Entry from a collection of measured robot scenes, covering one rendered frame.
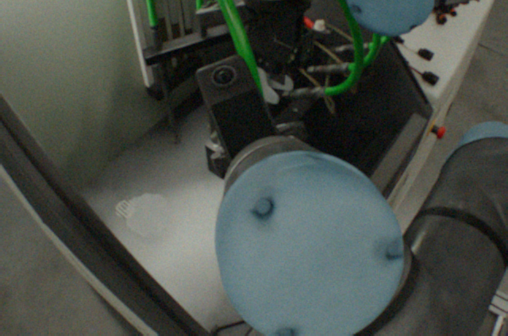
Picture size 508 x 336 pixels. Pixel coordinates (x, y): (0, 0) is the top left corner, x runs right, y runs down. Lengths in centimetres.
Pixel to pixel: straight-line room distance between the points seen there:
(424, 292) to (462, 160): 12
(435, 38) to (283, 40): 65
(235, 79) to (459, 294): 24
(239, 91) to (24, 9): 44
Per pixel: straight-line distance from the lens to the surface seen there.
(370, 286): 17
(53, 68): 78
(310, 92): 71
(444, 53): 110
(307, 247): 16
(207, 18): 62
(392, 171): 82
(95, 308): 177
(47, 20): 73
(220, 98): 36
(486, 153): 30
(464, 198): 28
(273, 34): 56
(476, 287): 25
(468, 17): 130
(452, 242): 25
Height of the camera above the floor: 158
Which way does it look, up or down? 51 degrees down
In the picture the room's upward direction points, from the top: straight up
